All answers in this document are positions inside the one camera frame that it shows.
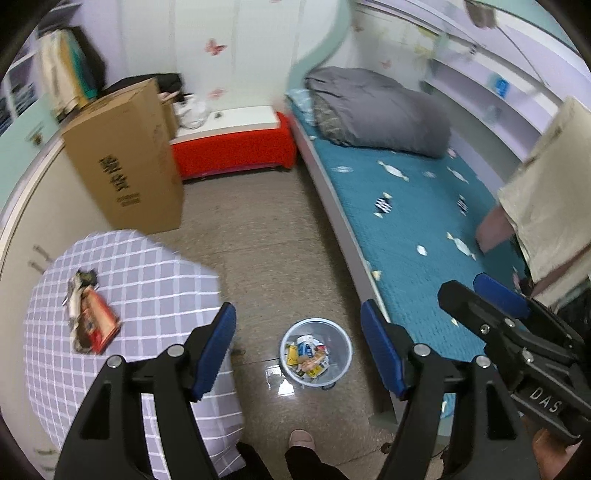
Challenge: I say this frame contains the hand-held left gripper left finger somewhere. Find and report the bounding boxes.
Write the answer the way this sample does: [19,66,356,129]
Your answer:
[54,302,237,480]

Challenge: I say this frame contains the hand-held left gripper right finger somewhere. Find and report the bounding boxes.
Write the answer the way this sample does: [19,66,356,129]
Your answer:
[360,299,527,480]

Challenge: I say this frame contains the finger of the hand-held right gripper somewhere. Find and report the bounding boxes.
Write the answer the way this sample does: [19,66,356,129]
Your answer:
[474,272,579,352]
[438,280,528,366]

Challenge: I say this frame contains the light blue trash bin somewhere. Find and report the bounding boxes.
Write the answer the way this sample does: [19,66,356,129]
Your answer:
[279,318,354,388]

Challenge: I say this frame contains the pile of discarded wrappers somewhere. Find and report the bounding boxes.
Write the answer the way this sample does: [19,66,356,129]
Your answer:
[285,336,329,380]

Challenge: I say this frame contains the red snack packet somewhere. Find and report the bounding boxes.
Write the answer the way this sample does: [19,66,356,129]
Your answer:
[76,290,122,355]

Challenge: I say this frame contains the dark wrapper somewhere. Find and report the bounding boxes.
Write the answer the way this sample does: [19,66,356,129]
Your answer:
[69,269,98,296]

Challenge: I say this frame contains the person's right hand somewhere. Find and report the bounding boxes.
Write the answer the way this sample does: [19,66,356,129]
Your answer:
[532,429,580,480]

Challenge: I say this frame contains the purple checked table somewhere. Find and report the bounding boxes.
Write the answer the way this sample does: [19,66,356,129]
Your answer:
[22,229,245,480]

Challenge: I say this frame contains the beige hanging shirt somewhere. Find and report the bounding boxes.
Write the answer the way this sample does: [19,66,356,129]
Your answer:
[475,96,591,305]

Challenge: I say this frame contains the person's leg in black pants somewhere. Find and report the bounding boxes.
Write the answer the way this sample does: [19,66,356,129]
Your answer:
[284,450,354,480]
[235,442,275,480]

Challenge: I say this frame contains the person's foot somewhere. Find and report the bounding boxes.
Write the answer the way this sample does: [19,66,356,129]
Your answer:
[288,429,319,462]

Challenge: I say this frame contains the red storage bench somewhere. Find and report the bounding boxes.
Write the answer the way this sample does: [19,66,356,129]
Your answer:
[168,105,297,182]

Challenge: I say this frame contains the grey duvet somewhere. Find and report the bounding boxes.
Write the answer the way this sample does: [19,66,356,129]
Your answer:
[305,66,452,160]

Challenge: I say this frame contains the large brown cardboard box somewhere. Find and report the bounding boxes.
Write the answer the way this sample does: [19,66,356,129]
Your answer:
[61,78,185,234]

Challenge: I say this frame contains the white plastic bag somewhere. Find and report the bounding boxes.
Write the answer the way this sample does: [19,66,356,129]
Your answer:
[178,95,211,130]

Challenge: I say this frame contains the white low cabinet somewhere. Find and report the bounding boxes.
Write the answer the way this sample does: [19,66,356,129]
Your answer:
[0,131,116,467]

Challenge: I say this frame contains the blue striped pillow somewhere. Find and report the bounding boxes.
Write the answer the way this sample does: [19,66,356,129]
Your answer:
[284,88,317,125]

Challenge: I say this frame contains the black cloth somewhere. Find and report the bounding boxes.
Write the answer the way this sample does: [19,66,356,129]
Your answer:
[104,73,183,100]

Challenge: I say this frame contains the grey hanging pouch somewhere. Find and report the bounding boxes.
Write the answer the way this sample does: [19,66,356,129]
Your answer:
[466,0,497,28]

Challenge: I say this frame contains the teal wardrobe shelf unit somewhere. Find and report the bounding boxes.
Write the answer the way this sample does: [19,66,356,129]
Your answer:
[0,0,109,217]

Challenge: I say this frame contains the green hanging garment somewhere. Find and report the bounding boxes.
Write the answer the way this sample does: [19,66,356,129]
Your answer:
[65,39,95,102]

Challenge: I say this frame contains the cream hanging jacket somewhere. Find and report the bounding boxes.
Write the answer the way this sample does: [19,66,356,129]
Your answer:
[37,30,75,118]

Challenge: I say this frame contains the lavender wall shelf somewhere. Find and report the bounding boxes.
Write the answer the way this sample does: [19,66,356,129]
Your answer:
[425,46,555,144]

